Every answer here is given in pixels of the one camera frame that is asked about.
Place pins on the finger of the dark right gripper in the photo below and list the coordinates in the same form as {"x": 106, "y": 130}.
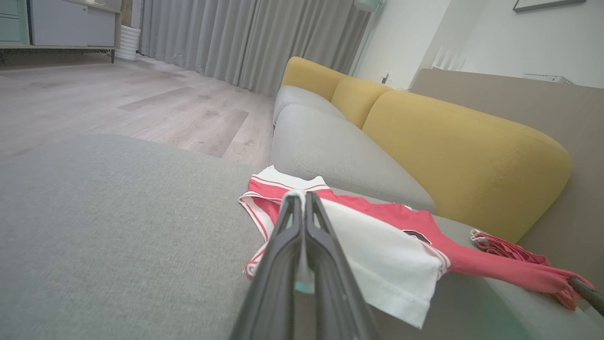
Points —
{"x": 590, "y": 295}

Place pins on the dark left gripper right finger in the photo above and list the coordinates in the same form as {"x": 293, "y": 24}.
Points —
{"x": 332, "y": 283}

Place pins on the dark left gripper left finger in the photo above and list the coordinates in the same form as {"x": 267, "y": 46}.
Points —
{"x": 278, "y": 274}

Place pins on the red and white jersey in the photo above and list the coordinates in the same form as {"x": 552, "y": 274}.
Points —
{"x": 391, "y": 255}

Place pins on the red shorts with white trim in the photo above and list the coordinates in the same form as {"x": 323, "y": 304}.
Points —
{"x": 509, "y": 248}

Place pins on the large grey sofa ottoman cushion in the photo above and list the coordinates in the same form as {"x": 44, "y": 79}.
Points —
{"x": 118, "y": 236}

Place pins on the small grey sofa seat cushion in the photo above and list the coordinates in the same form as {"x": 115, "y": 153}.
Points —
{"x": 302, "y": 99}

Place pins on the taupe sofa back panel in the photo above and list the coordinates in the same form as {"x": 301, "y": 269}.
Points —
{"x": 566, "y": 113}

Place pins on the large yellow sofa back cushion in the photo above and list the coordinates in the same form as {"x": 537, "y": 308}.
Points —
{"x": 467, "y": 156}

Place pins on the white grille appliance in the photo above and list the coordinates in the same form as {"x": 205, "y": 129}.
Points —
{"x": 549, "y": 79}

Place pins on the grey pleated curtain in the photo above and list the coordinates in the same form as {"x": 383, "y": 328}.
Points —
{"x": 245, "y": 38}

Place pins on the white ribbed cylinder bin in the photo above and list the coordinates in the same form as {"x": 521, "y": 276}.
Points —
{"x": 127, "y": 42}

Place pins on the floor lamp with pale shade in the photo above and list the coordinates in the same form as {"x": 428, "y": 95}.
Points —
{"x": 368, "y": 4}

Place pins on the wooden cabinet with grey doors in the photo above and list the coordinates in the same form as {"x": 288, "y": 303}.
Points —
{"x": 71, "y": 23}

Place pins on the wall power socket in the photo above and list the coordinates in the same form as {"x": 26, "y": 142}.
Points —
{"x": 386, "y": 78}

